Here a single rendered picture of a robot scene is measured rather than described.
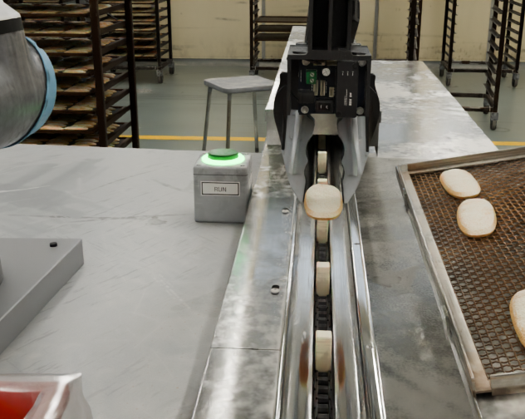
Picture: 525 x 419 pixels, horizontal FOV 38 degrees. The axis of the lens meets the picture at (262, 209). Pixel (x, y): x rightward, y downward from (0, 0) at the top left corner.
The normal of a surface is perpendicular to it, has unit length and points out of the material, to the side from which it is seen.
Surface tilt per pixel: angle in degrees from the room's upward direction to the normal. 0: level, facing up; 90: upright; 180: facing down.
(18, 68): 81
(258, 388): 0
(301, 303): 0
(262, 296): 0
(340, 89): 90
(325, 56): 90
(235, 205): 90
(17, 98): 86
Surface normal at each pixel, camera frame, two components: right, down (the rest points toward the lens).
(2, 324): 0.99, 0.04
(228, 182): -0.07, 0.32
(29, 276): -0.04, -0.94
